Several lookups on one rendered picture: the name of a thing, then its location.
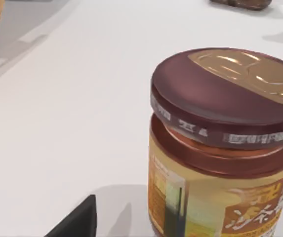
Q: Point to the brown bread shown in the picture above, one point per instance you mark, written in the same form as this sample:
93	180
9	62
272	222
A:
241	3

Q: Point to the jar with maroon lid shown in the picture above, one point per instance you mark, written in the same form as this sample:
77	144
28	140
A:
220	148

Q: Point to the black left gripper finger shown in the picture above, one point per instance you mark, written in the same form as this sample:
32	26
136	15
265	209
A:
82	219

